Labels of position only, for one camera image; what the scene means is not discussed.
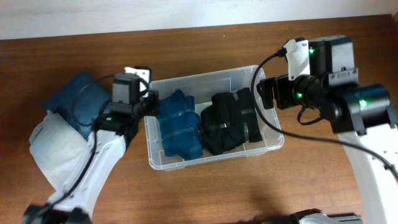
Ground navy blue taped cloth bundle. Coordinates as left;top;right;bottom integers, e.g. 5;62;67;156
157;90;203;161

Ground black taped cloth bundle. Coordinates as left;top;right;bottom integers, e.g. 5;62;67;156
200;103;243;156
211;87;262;146

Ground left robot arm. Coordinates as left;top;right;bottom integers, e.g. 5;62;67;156
22;67;159;223

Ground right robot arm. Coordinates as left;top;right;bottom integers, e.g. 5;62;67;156
251;35;397;223

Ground white label in bin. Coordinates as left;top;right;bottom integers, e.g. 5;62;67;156
195;101;213;114

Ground clear plastic storage bin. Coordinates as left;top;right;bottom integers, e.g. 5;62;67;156
144;65;285;171

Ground dark blue folded jeans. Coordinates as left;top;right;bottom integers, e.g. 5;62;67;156
44;72;111;139

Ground light grey folded jeans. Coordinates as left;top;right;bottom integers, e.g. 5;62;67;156
29;111;88;191

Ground right black camera cable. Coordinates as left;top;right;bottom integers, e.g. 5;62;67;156
250;49;398;184

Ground black camera cable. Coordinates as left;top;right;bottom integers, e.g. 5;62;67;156
43;73;150;212
250;49;398;184

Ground left black camera cable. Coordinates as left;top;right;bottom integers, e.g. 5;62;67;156
43;73;150;212

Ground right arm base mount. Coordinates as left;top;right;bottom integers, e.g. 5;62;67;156
289;208;363;224

